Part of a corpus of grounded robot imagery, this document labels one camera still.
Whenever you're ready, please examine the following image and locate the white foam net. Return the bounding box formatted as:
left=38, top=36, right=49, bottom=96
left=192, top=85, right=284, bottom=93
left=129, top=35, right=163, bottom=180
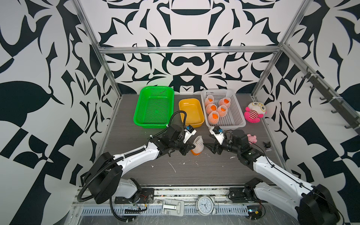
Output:
left=193, top=136, right=204, bottom=152

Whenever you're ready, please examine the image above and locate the orange toy fruit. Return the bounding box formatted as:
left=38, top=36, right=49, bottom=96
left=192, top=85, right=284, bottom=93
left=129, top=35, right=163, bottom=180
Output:
left=191, top=150, right=201, bottom=156

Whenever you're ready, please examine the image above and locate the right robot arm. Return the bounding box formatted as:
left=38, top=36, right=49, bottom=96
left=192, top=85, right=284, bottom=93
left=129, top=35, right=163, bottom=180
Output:
left=205, top=126, right=345, bottom=225

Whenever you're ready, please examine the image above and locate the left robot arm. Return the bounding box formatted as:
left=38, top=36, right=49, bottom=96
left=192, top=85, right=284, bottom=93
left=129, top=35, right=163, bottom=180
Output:
left=77, top=125, right=197, bottom=204

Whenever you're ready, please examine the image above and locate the small pink plush toy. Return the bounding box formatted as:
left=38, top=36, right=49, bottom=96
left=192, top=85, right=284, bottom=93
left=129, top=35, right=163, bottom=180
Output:
left=247, top=134, right=257, bottom=144

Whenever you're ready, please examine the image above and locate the yellow plastic tray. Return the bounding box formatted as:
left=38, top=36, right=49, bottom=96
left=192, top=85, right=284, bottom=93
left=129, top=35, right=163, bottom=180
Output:
left=179, top=98, right=205, bottom=128

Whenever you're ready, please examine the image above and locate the white perforated plastic basket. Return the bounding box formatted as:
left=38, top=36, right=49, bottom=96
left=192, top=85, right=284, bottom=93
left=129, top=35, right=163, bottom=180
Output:
left=201, top=89, right=246, bottom=130

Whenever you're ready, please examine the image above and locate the small black toy figure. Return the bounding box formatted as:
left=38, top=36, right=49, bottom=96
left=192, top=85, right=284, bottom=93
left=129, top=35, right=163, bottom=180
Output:
left=263, top=142, right=272, bottom=152

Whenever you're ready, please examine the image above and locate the netted orange front left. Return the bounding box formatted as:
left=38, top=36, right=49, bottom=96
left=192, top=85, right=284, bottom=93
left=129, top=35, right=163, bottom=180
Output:
left=208, top=111, right=220, bottom=126

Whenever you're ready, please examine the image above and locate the green plastic basket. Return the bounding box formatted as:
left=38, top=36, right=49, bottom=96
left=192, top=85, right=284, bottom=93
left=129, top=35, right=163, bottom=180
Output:
left=133, top=86, right=174, bottom=129

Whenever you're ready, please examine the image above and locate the pink white plush toy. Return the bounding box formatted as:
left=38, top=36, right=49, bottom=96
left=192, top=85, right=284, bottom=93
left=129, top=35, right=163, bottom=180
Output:
left=244, top=102, right=267, bottom=123

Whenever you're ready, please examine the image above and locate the netted orange back right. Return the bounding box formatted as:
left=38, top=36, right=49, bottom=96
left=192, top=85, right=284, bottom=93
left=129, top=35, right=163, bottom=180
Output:
left=219, top=97, right=231, bottom=109

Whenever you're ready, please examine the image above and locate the white analog clock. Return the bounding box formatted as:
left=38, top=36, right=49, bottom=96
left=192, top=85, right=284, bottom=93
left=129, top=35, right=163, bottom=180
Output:
left=196, top=196, right=216, bottom=216

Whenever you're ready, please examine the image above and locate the small green circuit board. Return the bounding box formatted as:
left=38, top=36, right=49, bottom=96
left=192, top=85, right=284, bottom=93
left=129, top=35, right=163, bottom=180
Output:
left=246, top=205, right=263, bottom=221

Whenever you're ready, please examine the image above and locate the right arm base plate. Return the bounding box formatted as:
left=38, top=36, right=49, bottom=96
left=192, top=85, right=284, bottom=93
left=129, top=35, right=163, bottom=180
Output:
left=227, top=187, right=267, bottom=203

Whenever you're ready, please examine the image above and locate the left black corrugated cable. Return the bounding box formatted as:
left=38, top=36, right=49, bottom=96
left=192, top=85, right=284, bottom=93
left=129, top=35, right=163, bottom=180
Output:
left=76, top=110, right=188, bottom=203

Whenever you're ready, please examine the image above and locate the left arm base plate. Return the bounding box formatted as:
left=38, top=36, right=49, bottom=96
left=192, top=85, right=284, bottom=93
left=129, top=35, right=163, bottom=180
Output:
left=114, top=188, right=155, bottom=204

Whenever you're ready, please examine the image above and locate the black hook rail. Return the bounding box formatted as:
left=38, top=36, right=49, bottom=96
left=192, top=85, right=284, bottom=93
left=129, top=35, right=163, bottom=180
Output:
left=302, top=66, right=360, bottom=135

